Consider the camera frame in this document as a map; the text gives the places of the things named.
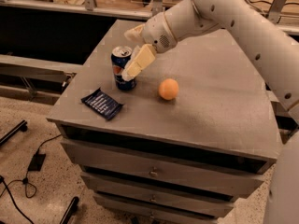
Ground grey drawer cabinet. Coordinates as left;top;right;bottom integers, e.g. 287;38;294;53
46;19;283;224

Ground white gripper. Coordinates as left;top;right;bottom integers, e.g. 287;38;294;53
121;12;178;81

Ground blue rxbar wrapper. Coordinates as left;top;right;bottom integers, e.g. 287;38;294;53
81;89;123;120

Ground black stand leg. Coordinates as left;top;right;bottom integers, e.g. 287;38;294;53
0;120;27;147
60;196;79;224

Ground black floor cable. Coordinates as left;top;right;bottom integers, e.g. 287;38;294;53
0;133;64;224

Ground middle drawer front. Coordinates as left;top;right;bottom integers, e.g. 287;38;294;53
80;171;235;218

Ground black stand leg upper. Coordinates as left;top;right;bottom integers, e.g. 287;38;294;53
0;120;27;147

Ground drawer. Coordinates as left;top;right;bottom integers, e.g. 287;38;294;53
93;193;218;224
61;138;263;198
80;171;235;218

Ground black stand leg lower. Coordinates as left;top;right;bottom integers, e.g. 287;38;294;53
60;196;79;224

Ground blue pepsi can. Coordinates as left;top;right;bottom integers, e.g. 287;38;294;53
111;46;136;91

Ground black power adapter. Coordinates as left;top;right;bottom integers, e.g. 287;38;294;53
28;153;46;172

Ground top drawer front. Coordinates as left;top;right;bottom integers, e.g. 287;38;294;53
61;138;263;198

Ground orange fruit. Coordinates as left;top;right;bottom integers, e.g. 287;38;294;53
158;78;179;101

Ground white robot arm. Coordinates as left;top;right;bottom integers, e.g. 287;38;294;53
121;0;299;124

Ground bottom drawer front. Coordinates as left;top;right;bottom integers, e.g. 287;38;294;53
93;193;218;224

